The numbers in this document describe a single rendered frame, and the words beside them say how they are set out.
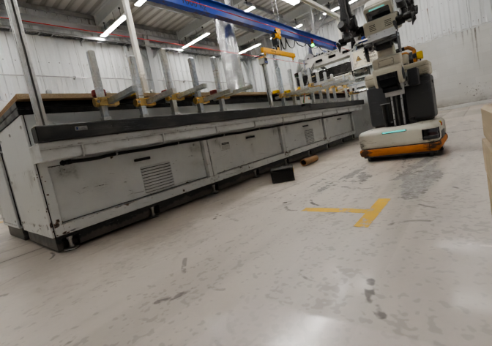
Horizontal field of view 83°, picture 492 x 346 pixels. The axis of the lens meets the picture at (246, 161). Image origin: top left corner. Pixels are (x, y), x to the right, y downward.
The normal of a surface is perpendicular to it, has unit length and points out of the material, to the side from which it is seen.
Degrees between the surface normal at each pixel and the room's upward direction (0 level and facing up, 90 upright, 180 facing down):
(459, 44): 90
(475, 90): 90
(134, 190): 90
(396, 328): 0
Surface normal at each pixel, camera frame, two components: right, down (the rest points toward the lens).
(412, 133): -0.63, 0.19
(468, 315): -0.19, -0.98
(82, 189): 0.76, -0.08
